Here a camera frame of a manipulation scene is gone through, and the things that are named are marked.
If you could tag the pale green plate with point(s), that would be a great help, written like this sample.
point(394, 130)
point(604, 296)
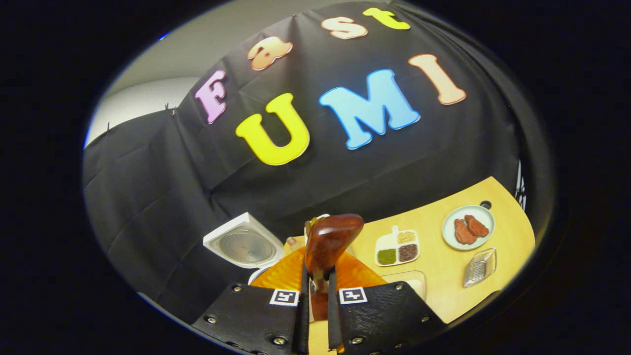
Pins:
point(451, 231)

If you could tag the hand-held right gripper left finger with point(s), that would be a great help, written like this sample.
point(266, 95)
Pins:
point(251, 315)

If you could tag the clear box of rice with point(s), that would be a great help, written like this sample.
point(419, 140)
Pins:
point(414, 283)

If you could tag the brown wooden spoon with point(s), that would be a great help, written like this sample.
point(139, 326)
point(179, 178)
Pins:
point(330, 239)

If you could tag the white divided dish of beans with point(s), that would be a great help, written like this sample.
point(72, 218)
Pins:
point(389, 242)

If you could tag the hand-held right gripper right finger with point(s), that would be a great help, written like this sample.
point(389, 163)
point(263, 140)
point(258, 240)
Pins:
point(384, 315)

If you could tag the white rice cooker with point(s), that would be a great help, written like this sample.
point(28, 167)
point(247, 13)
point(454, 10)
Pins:
point(244, 244)

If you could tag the red meat slice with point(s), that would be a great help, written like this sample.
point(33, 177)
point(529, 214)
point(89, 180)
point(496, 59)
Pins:
point(463, 232)
point(477, 226)

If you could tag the white toaster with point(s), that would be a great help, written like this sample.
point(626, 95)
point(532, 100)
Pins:
point(321, 216)

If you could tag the black backdrop cloth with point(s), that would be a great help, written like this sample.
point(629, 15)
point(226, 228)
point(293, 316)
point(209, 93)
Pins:
point(197, 172)

